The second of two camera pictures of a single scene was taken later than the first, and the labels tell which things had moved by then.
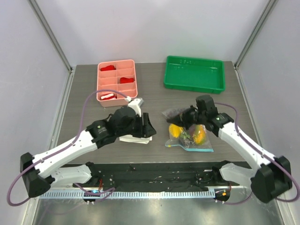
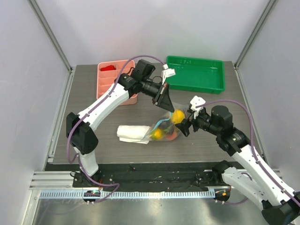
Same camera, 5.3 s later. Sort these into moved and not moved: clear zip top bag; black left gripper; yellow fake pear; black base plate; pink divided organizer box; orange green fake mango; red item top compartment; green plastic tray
Moved: clear zip top bag; orange green fake mango; yellow fake pear; black left gripper
Not moved: red item top compartment; green plastic tray; black base plate; pink divided organizer box
